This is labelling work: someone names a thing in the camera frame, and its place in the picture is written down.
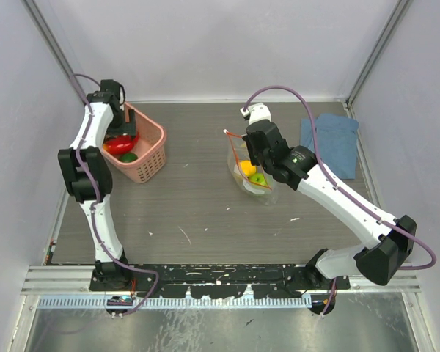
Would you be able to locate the yellow toy lemon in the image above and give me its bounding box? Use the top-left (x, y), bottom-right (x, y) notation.
top-left (239, 160), bottom-right (257, 177)

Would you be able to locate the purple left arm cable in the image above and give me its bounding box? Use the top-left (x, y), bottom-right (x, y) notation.
top-left (71, 73), bottom-right (161, 316)

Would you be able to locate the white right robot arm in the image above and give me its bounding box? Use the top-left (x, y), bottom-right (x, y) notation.
top-left (243, 120), bottom-right (417, 289)

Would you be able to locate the green toy apple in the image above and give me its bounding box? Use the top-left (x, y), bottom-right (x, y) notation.
top-left (249, 172), bottom-right (268, 186)

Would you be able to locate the blue cloth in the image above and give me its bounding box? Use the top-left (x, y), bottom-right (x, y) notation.
top-left (315, 114), bottom-right (359, 180)

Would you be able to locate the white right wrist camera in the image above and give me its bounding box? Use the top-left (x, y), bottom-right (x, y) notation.
top-left (240, 103), bottom-right (271, 125)

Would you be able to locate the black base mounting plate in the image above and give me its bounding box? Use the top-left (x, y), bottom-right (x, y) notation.
top-left (89, 263), bottom-right (350, 299)

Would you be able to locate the pink plastic basket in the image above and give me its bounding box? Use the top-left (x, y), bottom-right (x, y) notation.
top-left (102, 103), bottom-right (167, 183)

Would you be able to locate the dark green toy fruit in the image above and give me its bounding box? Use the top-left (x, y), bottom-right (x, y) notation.
top-left (119, 152), bottom-right (138, 164)

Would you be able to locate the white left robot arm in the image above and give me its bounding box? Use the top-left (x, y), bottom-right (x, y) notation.
top-left (58, 79), bottom-right (136, 290)

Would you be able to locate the slotted cable duct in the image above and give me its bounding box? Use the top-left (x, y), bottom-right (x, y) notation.
top-left (37, 294), bottom-right (312, 309)

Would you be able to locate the aluminium frame rail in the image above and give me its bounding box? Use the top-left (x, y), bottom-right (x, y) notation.
top-left (21, 265), bottom-right (422, 296)

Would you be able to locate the red toy pepper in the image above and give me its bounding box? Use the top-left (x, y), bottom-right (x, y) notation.
top-left (103, 135), bottom-right (139, 155)

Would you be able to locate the clear zip top bag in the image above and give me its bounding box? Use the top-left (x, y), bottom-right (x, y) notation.
top-left (224, 129), bottom-right (279, 205)

